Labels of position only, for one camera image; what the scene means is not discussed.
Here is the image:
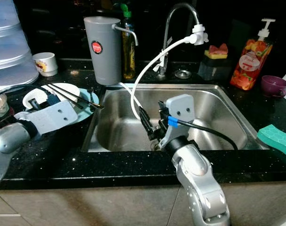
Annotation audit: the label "white bowl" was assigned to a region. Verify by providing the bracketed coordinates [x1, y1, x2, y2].
[22, 83, 80, 112]

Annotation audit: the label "white hose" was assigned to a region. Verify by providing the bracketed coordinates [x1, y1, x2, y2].
[118, 37, 196, 121]

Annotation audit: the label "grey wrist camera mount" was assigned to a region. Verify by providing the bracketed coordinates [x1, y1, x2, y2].
[159, 94, 196, 149]
[26, 99, 79, 135]

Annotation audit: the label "dark thin chopstick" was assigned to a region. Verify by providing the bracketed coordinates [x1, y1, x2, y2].
[47, 84, 106, 110]

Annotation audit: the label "white faucet diverter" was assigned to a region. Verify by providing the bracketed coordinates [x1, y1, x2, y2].
[191, 23, 210, 47]

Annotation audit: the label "teal honeycomb sponge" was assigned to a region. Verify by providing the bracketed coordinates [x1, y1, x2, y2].
[256, 124, 286, 163]

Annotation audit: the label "white printed mug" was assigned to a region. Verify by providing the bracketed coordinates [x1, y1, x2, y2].
[32, 51, 59, 77]

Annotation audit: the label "chrome gooseneck faucet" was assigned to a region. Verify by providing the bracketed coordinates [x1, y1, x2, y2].
[159, 2, 203, 78]

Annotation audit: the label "round chrome hole cover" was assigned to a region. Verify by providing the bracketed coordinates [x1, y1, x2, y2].
[174, 69, 192, 80]

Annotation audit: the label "black sponge holder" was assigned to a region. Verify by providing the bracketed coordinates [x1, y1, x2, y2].
[198, 58, 233, 82]

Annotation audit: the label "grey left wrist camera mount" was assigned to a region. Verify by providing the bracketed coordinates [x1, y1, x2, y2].
[26, 99, 79, 135]

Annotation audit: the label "yellow sponge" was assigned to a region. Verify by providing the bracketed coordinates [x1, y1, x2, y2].
[204, 49, 229, 60]

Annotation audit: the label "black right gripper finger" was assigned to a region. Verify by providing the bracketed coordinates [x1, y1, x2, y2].
[141, 106, 158, 139]
[158, 101, 170, 127]

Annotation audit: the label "orange soap pump bottle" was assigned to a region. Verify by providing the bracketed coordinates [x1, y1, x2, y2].
[230, 17, 277, 91]

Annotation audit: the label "clear plastic stacked containers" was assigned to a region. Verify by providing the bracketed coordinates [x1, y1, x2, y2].
[0, 0, 40, 91]

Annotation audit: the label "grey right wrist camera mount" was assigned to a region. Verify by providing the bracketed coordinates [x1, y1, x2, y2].
[159, 94, 196, 149]

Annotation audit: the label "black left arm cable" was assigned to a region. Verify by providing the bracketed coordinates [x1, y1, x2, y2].
[0, 84, 50, 113]

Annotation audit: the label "small chrome filter tap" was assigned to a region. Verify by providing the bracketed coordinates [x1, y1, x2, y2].
[113, 24, 139, 47]

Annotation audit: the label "purple cup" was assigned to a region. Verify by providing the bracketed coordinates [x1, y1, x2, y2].
[261, 75, 286, 98]

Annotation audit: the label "stainless steel sink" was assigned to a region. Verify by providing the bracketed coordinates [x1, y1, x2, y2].
[81, 83, 271, 153]

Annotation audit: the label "oil bottle with green cap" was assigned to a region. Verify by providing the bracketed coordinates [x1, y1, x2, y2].
[119, 3, 137, 81]

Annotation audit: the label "metal sink drain strainer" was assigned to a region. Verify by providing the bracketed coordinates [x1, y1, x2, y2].
[150, 140, 164, 152]

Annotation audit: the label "grey water filter canister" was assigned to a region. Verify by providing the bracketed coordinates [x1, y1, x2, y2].
[83, 16, 121, 87]

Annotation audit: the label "black cable with blue tape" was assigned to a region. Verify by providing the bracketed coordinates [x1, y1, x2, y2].
[167, 115, 240, 152]

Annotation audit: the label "pink scrub pad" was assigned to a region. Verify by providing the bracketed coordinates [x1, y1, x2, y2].
[207, 43, 229, 54]

